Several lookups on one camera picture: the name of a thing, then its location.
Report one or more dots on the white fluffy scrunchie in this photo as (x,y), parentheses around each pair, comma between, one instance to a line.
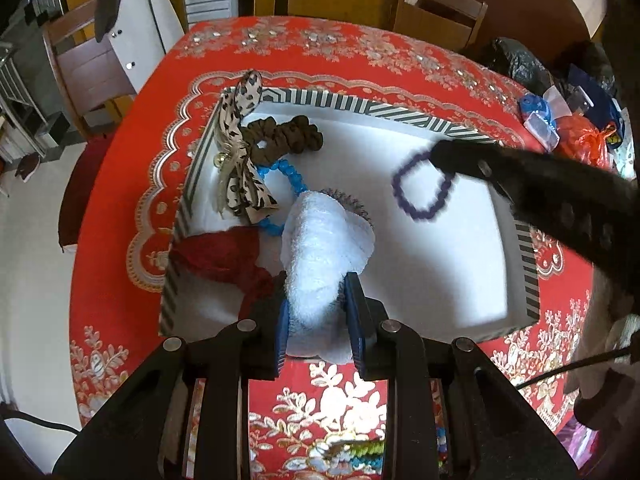
(320,250)

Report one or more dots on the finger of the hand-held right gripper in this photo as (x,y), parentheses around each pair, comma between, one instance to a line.
(550,195)

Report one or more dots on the dark wooden chair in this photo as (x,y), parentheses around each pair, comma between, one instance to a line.
(440,15)

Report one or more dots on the brown scrunchie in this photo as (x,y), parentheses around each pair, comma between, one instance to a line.
(295,132)

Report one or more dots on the navy blue bag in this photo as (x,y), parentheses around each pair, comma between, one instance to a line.
(595,95)

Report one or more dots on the metal stair railing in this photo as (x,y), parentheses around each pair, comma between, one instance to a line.
(12,85)

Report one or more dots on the dark red seat cushion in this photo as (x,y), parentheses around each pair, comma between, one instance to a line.
(82,190)

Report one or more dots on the white striped-rim box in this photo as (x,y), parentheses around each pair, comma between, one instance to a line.
(450,270)

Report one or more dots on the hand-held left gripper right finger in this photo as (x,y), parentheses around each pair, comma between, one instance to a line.
(352,320)

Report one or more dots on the blue plastic bag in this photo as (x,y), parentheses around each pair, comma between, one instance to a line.
(532,107)

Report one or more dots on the wooden chair with slatted back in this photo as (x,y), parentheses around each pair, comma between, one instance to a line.
(90,65)

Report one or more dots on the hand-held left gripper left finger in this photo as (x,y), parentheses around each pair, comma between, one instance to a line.
(283,330)

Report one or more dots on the grey coat with dark collar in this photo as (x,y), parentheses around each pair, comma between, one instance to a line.
(145,20)

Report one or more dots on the red floral tablecloth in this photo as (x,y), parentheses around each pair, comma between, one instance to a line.
(125,185)

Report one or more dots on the orange plastic bag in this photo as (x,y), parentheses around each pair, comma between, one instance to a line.
(580,140)

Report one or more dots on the leopard print hair bow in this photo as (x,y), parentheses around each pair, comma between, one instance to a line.
(247,95)

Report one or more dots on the black plastic bag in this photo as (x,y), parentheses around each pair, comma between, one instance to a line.
(515,62)

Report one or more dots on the dark red scrunchie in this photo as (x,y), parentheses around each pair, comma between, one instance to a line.
(220,255)

